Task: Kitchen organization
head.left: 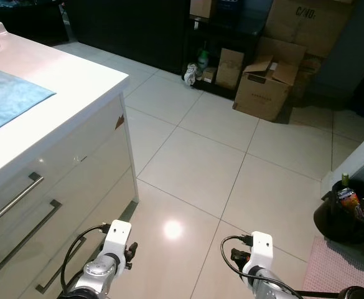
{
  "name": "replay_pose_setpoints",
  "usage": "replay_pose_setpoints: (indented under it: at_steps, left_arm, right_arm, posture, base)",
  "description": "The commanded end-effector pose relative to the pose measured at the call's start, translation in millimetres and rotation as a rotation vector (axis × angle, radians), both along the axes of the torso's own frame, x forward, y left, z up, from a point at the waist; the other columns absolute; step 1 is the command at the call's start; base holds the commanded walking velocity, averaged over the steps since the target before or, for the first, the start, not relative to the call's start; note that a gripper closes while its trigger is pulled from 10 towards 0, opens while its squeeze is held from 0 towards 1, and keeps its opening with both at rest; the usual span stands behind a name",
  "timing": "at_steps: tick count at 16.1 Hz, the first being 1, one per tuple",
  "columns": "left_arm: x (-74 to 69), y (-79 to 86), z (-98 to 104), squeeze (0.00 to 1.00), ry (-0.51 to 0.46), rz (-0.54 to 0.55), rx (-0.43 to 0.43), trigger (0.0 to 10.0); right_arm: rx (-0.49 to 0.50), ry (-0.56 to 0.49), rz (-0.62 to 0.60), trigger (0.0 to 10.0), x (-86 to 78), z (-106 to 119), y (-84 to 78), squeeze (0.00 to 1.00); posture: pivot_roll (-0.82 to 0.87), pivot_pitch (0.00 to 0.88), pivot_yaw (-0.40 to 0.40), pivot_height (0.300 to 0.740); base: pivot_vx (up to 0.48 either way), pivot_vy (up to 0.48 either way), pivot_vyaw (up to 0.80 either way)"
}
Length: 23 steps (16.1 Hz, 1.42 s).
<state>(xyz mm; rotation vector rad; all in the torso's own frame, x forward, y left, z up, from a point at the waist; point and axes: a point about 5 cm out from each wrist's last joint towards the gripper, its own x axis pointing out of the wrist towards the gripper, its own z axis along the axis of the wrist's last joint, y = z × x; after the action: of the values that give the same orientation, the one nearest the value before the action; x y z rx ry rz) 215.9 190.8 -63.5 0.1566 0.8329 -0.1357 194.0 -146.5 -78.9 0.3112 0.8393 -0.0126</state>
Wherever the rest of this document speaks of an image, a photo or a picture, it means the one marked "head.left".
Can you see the white kitchen island cabinet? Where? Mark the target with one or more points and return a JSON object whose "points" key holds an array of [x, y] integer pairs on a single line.
{"points": [[94, 143]]}

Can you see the pink floor mat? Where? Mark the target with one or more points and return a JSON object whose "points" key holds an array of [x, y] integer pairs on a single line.
{"points": [[331, 268]]}

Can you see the black rubbish bin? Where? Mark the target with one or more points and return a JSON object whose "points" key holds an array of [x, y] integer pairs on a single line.
{"points": [[337, 224]]}

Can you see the orange snack packet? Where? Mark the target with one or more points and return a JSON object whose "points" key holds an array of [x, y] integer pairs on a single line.
{"points": [[350, 200]]}

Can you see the green glass bottle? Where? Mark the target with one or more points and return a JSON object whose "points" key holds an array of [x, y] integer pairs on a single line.
{"points": [[345, 180]]}

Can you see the brown triangle sticker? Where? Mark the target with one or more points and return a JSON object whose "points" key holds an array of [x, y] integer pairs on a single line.
{"points": [[119, 123]]}

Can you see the white side counter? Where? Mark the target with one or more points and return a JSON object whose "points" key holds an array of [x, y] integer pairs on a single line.
{"points": [[359, 159]]}

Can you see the open cardboard box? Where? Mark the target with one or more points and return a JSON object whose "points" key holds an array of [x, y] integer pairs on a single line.
{"points": [[262, 93]]}

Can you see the small tan box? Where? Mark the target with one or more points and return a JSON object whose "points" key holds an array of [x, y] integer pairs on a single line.
{"points": [[210, 75]]}

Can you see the white crumpled bag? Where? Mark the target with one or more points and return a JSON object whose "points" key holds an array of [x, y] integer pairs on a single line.
{"points": [[190, 75]]}

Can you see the small flat cardboard box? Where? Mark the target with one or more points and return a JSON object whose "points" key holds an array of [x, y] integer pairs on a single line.
{"points": [[229, 68]]}

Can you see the blue cloth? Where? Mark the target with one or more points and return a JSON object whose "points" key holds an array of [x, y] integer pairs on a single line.
{"points": [[7, 99]]}

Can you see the brown cardboard box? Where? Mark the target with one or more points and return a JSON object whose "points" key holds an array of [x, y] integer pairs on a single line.
{"points": [[309, 71]]}

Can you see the green plastic bottle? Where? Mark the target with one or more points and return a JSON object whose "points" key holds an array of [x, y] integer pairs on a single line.
{"points": [[202, 61]]}

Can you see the dark cabinet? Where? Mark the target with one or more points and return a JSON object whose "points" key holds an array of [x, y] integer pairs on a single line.
{"points": [[126, 31]]}

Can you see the black shelf unit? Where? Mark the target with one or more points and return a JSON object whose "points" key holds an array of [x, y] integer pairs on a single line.
{"points": [[244, 28]]}

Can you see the large printed cardboard box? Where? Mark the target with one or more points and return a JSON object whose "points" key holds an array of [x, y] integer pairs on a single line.
{"points": [[306, 25]]}

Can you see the plain cardboard box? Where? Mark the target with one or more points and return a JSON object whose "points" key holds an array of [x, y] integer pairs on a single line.
{"points": [[201, 7]]}

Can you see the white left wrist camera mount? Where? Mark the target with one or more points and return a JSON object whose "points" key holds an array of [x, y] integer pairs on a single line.
{"points": [[116, 237]]}

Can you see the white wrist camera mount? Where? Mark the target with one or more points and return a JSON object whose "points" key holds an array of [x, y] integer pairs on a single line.
{"points": [[116, 237], [261, 249]]}

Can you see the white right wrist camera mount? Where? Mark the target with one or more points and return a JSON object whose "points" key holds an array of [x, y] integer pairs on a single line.
{"points": [[261, 249]]}

